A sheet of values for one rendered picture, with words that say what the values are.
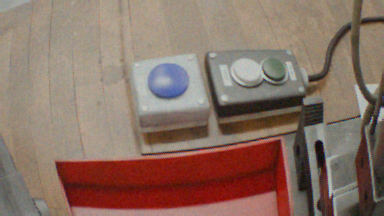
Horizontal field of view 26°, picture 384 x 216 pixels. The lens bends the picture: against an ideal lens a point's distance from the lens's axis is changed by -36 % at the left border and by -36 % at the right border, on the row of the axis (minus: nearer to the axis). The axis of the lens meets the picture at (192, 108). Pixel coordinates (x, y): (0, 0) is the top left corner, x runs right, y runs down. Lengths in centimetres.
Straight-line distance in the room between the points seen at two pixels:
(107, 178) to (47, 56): 22
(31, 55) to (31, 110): 10
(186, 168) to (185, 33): 20
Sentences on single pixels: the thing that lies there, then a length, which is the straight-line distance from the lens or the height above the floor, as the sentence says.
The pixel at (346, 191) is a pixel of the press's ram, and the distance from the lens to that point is 82.
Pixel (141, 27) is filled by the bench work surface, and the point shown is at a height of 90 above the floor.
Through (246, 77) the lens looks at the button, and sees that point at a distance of 118.
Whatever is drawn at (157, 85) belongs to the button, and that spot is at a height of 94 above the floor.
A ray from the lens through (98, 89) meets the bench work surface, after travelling 121.
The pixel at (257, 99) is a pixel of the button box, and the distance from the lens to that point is 118.
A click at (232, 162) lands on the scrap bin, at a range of 112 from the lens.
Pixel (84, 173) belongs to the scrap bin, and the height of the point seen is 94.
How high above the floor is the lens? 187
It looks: 54 degrees down
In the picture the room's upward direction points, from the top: 5 degrees clockwise
